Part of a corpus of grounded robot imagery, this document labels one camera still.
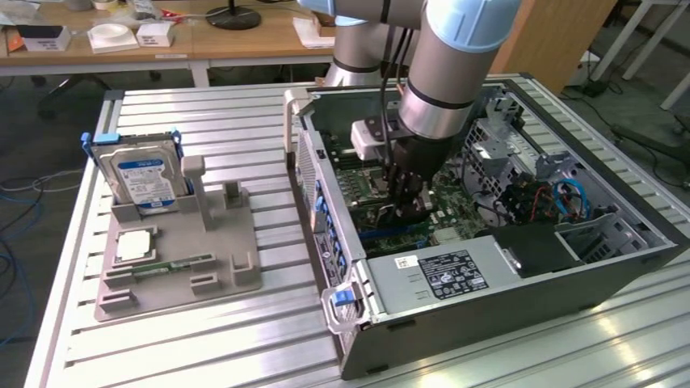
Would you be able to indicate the black stand base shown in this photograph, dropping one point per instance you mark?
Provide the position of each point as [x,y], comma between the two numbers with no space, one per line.
[652,139]

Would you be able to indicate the grey parts rack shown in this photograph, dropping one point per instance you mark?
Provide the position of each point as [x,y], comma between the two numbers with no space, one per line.
[178,242]

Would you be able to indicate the orange box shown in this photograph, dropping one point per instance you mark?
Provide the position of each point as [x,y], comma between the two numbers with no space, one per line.
[15,44]

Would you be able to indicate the black plastic shroud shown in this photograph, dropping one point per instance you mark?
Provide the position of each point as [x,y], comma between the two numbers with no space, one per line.
[534,250]

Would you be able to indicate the grey power supply unit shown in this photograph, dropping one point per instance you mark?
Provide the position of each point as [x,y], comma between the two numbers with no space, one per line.
[400,287]

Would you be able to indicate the blue expansion slot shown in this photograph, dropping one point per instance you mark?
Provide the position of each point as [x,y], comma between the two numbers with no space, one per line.
[372,234]

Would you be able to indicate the silver metal disk bay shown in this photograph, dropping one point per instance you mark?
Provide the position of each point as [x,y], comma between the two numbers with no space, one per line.
[496,149]

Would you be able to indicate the silver CPU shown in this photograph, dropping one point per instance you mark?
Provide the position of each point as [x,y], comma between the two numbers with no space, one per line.
[135,246]

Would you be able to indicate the small white box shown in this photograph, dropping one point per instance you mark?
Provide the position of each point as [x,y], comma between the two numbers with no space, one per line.
[155,35]

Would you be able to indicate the blue disk carrier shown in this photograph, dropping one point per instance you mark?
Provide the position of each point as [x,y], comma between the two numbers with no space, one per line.
[105,138]

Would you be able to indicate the white box with black lid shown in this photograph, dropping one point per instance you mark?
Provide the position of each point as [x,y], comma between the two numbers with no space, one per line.
[43,38]

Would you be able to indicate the silver chipset heatsink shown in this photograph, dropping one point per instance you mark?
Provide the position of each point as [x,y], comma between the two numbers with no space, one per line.
[449,236]

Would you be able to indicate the black chair base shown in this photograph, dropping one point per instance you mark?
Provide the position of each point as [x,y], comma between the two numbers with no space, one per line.
[59,93]

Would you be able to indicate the green motherboard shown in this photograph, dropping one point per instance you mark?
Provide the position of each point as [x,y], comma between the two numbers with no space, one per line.
[458,202]

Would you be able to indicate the black PC case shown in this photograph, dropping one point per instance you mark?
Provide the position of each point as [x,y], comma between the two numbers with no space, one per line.
[485,331]

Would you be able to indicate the CPU socket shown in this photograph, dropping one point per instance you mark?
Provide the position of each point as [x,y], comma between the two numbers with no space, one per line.
[374,182]

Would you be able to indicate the hard disk with blue label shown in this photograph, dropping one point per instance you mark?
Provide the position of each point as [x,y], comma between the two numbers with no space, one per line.
[143,178]

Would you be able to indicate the wooden cabinet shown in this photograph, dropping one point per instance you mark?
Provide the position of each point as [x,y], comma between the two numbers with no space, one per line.
[550,40]

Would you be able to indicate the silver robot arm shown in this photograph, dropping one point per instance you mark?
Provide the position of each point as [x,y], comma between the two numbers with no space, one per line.
[448,81]

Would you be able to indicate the black lamp base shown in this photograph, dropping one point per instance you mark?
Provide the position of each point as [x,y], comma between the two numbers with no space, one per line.
[234,18]

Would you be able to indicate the white paper box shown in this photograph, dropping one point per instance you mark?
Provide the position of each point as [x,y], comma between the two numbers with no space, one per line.
[314,34]

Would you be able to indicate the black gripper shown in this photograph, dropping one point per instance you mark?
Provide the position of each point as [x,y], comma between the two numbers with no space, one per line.
[421,161]

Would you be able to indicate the white table frame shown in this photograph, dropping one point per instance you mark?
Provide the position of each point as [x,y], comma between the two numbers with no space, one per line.
[647,24]

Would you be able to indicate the grey metal drive bracket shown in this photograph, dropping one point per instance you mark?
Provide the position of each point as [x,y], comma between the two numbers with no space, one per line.
[593,238]

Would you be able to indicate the grey cup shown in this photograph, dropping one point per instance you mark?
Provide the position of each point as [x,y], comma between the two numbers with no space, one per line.
[81,5]

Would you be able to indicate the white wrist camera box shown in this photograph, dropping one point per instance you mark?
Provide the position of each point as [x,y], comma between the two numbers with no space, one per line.
[369,141]

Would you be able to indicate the green RAM stick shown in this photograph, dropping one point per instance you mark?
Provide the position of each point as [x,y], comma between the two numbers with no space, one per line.
[162,268]

